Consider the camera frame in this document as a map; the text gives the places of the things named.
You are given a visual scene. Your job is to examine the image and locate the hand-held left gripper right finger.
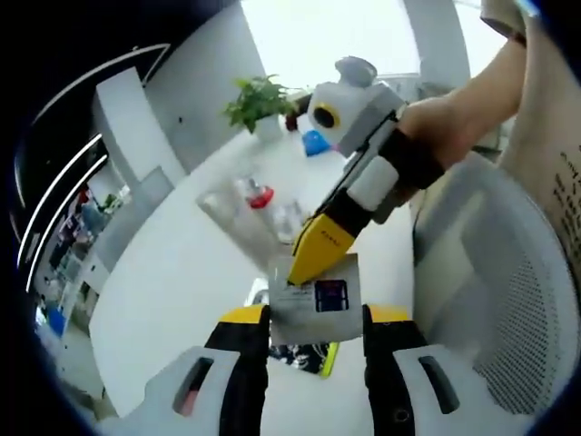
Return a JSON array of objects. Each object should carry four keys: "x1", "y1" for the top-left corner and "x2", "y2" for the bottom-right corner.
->
[{"x1": 361, "y1": 303, "x2": 496, "y2": 436}]

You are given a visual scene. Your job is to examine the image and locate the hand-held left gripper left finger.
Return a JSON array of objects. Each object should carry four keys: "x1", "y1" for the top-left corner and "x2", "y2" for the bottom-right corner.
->
[{"x1": 102, "y1": 304, "x2": 272, "y2": 436}]

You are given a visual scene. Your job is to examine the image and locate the green black skincare sachet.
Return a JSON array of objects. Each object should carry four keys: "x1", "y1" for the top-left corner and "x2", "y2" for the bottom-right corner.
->
[{"x1": 267, "y1": 340, "x2": 340, "y2": 379}]

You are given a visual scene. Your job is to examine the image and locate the small white blue-square skincare sachet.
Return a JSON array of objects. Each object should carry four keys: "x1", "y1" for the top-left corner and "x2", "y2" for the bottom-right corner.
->
[{"x1": 267, "y1": 252, "x2": 364, "y2": 346}]

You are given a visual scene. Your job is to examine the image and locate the person's right hand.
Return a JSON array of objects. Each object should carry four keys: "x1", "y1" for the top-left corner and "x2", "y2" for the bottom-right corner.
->
[{"x1": 379, "y1": 96, "x2": 483, "y2": 193}]

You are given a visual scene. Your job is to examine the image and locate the blue plastic packet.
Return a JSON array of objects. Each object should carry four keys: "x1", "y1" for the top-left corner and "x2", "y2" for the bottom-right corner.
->
[{"x1": 301, "y1": 129, "x2": 332, "y2": 158}]

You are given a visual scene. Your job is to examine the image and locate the plant in dark pot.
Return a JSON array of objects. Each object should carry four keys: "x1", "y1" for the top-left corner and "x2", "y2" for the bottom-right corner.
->
[{"x1": 284, "y1": 90, "x2": 314, "y2": 133}]

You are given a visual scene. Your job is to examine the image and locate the green plant in white pot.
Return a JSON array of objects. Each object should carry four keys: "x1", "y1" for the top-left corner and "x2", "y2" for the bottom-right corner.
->
[{"x1": 222, "y1": 74, "x2": 300, "y2": 137}]

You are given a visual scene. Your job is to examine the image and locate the beige printed shirt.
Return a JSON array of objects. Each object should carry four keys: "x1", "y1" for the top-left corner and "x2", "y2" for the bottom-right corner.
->
[{"x1": 479, "y1": 0, "x2": 581, "y2": 292}]

